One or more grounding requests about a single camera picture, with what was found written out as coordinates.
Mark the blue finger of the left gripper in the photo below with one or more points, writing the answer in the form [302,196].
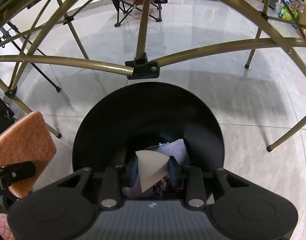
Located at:
[20,171]

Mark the pink cream sponge cake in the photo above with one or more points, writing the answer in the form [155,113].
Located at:
[28,139]

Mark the purple linen drawstring bag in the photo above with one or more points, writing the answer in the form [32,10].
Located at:
[176,149]

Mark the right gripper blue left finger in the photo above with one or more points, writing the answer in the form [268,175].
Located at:
[115,178]

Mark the black suitcase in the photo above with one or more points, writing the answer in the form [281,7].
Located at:
[6,116]

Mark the folding camping table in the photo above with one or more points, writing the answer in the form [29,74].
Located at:
[261,102]

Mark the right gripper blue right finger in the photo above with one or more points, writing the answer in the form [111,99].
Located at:
[188,183]

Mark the white foam wedge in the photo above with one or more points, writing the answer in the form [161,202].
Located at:
[152,167]

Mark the pink fluffy rug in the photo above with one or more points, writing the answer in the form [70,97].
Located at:
[5,231]

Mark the black trash bin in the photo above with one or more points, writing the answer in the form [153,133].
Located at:
[144,116]

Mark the green snack bag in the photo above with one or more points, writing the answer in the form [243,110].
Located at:
[284,14]

